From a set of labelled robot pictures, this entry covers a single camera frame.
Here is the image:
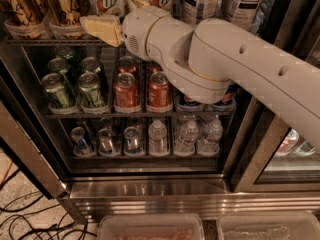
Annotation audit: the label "left Red Bull can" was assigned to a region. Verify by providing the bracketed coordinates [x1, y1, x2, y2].
[70, 127, 94, 155]

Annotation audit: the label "clear plastic bin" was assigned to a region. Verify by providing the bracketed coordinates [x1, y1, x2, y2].
[217, 211, 320, 240]
[97, 214, 205, 240]

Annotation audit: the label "right Teas Tea bottle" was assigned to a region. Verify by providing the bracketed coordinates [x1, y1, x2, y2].
[222, 0, 262, 31]

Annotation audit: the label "red can behind glass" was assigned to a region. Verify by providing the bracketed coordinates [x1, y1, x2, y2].
[275, 129, 299, 156]

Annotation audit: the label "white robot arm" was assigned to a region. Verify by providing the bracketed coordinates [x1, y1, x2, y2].
[80, 6, 320, 149]

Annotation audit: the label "right water bottle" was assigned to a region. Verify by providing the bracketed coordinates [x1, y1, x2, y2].
[197, 119, 223, 156]

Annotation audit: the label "open fridge door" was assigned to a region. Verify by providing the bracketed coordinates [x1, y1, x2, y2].
[0, 61, 68, 199]

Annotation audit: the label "lacroix can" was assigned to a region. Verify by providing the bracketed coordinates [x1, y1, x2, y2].
[0, 0, 48, 27]
[47, 0, 90, 27]

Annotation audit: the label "left clear plastic bin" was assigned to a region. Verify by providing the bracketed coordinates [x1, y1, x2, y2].
[97, 214, 205, 240]

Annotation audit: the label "front left orange can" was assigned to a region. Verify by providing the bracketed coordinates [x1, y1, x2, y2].
[114, 72, 138, 108]

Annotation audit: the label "right Red Bull can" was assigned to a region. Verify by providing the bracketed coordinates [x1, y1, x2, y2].
[124, 127, 140, 154]

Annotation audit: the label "far left LaCroix can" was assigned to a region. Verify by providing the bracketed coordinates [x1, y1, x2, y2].
[0, 0, 48, 27]

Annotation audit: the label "middle right green can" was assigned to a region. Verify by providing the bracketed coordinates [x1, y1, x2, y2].
[81, 56, 107, 84]

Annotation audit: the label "rear left orange can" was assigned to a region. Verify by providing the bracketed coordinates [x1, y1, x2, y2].
[117, 56, 138, 78]

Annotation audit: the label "left water bottle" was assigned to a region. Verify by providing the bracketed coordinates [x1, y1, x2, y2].
[148, 119, 168, 156]

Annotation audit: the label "green can behind glass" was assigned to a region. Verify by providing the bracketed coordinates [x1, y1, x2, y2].
[294, 141, 317, 157]

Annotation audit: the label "middle water bottle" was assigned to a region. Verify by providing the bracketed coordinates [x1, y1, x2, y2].
[174, 120, 199, 156]

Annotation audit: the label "front left Pepsi can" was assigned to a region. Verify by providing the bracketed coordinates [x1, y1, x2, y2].
[179, 94, 199, 107]

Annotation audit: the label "middle left green can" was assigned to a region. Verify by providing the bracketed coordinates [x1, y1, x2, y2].
[47, 57, 77, 95]

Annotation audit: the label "front right orange can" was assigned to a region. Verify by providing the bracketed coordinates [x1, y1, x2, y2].
[148, 71, 171, 108]

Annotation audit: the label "orange can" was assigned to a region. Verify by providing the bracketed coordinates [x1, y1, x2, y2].
[148, 71, 171, 108]
[114, 72, 138, 108]
[117, 56, 138, 78]
[148, 61, 162, 73]

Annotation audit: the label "middle Red Bull can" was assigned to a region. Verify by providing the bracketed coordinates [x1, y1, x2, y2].
[97, 128, 114, 154]

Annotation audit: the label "right clear plastic bin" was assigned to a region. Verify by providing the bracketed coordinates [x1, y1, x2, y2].
[217, 211, 320, 240]

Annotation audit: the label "black floor cables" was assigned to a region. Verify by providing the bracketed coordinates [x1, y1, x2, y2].
[0, 168, 98, 240]

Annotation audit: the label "rear green can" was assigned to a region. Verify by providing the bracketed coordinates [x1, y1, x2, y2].
[54, 46, 79, 66]

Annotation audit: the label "water bottle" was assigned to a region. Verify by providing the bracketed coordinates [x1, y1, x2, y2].
[148, 119, 168, 156]
[197, 119, 223, 156]
[174, 120, 199, 156]

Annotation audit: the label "left Teas Tea bottle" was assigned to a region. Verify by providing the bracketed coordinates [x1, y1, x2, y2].
[183, 0, 218, 25]

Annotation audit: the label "rear right orange can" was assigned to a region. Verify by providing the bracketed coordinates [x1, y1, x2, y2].
[148, 61, 162, 73]

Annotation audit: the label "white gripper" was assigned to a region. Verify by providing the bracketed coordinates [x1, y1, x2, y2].
[80, 0, 170, 61]

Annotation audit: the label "front right green can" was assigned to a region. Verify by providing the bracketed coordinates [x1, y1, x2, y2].
[78, 72, 106, 108]

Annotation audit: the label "orange floor cable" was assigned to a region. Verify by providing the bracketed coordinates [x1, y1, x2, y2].
[0, 149, 14, 187]

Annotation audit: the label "front left green can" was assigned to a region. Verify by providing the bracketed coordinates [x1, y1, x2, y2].
[41, 73, 75, 109]

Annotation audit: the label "red bull can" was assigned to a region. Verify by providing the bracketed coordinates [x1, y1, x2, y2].
[70, 127, 94, 155]
[97, 128, 114, 154]
[124, 127, 140, 154]

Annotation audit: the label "front right Pepsi can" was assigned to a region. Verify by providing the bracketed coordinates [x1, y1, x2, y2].
[216, 83, 238, 106]

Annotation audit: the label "stainless steel fridge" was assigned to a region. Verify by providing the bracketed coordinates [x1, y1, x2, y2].
[1, 0, 320, 222]

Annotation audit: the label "pepsi can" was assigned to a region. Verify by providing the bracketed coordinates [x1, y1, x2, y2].
[179, 94, 199, 107]
[216, 83, 238, 106]

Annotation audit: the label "teas tea bottle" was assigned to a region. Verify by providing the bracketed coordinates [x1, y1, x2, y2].
[183, 0, 218, 25]
[222, 0, 262, 31]

